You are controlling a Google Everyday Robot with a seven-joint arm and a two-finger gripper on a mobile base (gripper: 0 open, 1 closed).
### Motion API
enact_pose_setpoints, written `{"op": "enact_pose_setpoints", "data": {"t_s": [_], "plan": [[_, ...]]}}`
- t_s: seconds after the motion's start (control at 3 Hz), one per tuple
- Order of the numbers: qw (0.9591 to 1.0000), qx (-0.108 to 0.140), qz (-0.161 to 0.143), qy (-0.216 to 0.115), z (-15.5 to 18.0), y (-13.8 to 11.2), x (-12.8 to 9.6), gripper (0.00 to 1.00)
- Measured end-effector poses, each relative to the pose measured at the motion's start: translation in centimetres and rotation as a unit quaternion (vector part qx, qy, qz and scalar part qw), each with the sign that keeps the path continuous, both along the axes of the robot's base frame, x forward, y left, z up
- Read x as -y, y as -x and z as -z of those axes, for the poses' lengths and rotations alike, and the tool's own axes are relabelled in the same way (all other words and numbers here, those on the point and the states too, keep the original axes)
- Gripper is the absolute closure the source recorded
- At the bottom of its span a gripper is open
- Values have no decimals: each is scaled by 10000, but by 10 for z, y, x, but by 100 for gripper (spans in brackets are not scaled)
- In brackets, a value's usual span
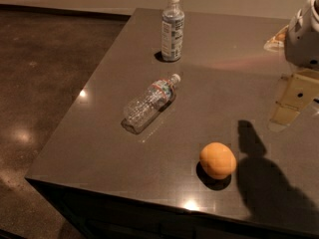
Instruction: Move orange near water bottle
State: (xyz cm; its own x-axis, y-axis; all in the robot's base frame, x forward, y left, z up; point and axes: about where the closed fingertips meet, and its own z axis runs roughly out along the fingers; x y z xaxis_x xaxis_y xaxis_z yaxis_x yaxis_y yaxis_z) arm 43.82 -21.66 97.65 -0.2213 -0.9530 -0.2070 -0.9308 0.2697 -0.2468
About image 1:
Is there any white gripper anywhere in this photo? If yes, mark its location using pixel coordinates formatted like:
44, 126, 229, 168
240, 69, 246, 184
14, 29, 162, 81
264, 0, 319, 128

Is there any clear empty plastic bottle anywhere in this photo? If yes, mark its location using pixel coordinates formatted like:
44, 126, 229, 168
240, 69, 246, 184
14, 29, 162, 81
124, 74, 181, 130

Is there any upright labelled water bottle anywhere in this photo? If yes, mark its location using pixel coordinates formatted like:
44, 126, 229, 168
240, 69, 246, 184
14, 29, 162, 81
161, 0, 184, 62

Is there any orange fruit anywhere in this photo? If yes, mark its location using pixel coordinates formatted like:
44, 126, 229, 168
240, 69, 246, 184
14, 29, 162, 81
199, 142, 237, 180

